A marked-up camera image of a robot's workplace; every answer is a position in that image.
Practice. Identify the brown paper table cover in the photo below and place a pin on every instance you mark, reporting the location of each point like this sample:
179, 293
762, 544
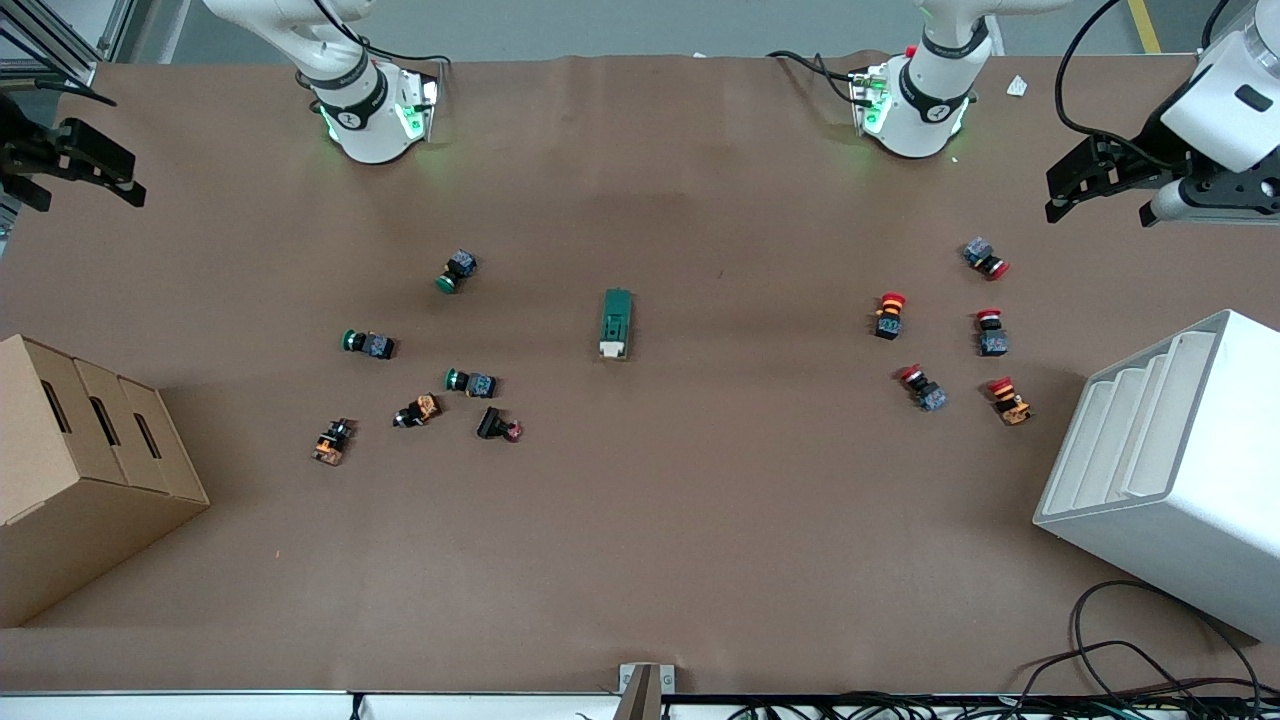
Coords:
700, 520

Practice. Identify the white paper scrap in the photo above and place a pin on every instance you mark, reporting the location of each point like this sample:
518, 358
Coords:
1017, 86

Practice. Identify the aluminium frame profile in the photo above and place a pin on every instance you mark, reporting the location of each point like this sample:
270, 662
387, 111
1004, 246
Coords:
60, 58

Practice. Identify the grey metal bracket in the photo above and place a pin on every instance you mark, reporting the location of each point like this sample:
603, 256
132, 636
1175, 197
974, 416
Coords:
628, 677

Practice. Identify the black pink button switch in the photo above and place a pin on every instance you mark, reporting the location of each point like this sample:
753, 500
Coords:
495, 424

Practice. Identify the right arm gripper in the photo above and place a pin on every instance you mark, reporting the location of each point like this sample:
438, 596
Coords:
22, 150

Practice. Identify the white table edge rail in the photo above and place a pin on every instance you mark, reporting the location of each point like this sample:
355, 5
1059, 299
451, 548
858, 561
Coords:
200, 706

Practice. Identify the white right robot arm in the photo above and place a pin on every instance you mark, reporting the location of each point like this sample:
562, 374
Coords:
365, 110

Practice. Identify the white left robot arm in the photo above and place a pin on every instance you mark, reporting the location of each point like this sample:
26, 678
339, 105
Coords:
935, 95

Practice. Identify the black orange button switch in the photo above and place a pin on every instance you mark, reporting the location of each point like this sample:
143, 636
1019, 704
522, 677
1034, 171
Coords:
418, 410
332, 442

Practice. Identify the red yellow emergency button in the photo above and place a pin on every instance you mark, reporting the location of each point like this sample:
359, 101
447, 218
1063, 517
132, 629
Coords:
890, 315

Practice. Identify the white stepped storage rack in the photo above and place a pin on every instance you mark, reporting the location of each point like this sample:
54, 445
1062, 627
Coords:
1190, 500

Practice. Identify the red orange emergency button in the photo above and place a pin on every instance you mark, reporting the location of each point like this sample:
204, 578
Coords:
1009, 400

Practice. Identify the brown angled post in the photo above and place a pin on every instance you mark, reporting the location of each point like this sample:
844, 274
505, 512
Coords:
640, 700

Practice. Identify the brown cardboard box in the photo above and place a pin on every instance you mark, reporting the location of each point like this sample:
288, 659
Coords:
80, 520

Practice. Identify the green push button switch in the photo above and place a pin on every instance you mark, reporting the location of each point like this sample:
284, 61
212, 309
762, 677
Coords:
473, 382
458, 271
370, 345

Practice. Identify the red blue emergency button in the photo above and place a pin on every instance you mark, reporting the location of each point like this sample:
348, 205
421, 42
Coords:
992, 335
923, 388
985, 258

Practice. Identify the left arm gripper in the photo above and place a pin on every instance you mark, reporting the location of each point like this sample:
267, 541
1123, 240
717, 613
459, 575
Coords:
1137, 160

